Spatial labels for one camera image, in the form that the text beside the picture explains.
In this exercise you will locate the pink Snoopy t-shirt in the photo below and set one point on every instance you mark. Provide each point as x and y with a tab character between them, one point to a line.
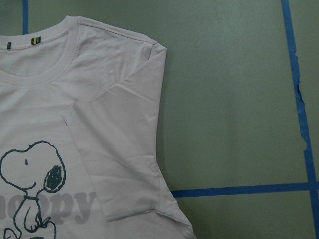
79	108

